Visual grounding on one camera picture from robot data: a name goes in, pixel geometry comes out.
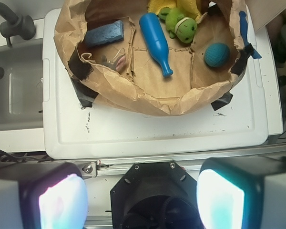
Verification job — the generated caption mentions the gray plush bunny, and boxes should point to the gray plush bunny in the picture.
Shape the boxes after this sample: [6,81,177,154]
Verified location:
[101,54,126,72]

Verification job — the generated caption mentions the blue sponge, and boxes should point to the blue sponge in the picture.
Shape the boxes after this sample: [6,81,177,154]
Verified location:
[84,20,124,48]

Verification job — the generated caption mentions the blue tape strip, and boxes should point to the blue tape strip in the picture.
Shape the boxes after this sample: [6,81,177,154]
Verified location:
[239,11,262,59]

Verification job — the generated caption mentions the green plush frog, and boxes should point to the green plush frog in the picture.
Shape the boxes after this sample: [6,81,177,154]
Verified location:
[158,8,197,44]

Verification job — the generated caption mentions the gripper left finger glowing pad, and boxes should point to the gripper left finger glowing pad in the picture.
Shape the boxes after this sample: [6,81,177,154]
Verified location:
[0,162,88,229]

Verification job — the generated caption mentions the yellow cloth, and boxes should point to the yellow cloth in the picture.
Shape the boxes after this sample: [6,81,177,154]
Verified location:
[147,0,203,23]

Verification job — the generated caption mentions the brown paper bag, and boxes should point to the brown paper bag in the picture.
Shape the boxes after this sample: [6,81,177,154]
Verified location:
[54,0,248,116]

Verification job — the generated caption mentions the blue plastic bottle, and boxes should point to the blue plastic bottle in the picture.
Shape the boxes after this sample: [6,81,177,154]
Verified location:
[139,13,173,78]

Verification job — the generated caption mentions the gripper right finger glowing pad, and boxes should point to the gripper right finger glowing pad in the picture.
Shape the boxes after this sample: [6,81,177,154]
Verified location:
[196,156,286,229]

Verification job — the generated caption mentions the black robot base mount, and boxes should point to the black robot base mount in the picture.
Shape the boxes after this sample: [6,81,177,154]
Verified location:
[110,161,204,229]

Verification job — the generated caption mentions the dark gray faucet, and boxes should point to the dark gray faucet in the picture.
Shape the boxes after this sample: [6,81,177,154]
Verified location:
[0,2,36,47]

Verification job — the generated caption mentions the aluminium rail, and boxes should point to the aluminium rail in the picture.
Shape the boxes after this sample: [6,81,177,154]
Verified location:
[76,143,286,178]

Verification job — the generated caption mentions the blue ball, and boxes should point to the blue ball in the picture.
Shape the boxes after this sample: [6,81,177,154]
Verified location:
[204,42,230,68]

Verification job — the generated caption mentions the gray sink basin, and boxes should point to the gray sink basin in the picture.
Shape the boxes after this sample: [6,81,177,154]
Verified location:
[0,39,43,131]

